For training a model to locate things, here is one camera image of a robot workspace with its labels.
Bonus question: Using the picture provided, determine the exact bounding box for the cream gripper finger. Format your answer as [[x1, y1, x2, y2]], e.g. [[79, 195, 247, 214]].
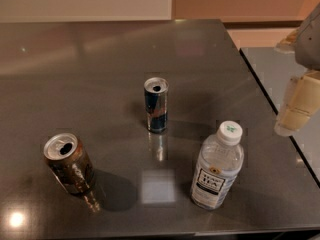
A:
[[274, 70, 320, 137], [275, 29, 298, 53]]

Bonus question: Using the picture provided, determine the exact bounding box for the clear plastic water bottle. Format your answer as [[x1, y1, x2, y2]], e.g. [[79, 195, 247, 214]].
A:
[[190, 121, 244, 210]]

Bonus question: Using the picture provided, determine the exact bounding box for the brown soda can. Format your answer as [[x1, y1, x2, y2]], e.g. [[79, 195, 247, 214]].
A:
[[43, 133, 94, 195]]

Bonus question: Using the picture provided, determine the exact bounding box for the blue silver redbull can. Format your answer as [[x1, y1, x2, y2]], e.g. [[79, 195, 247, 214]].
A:
[[144, 77, 169, 133]]

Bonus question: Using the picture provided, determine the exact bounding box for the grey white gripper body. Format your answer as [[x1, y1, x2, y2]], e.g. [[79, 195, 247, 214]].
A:
[[295, 3, 320, 71]]

